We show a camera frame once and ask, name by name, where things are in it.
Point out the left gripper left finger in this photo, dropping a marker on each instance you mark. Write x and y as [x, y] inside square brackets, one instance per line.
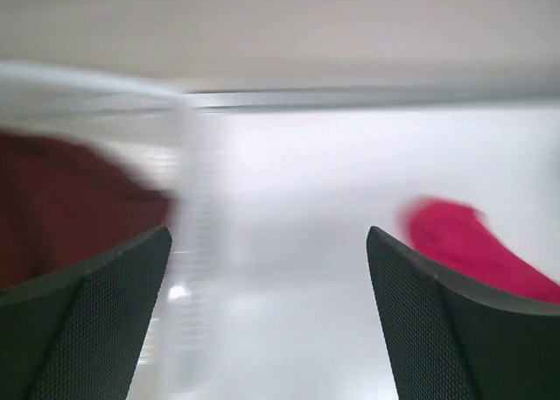
[77, 332]

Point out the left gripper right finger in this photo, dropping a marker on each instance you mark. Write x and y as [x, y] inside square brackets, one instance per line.
[451, 337]

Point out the pink t shirt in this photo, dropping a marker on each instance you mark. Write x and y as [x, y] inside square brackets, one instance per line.
[453, 234]

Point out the dark red t shirt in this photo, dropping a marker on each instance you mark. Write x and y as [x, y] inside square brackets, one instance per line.
[62, 203]

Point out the white plastic basket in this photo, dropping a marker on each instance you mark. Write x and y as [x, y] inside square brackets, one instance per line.
[138, 125]

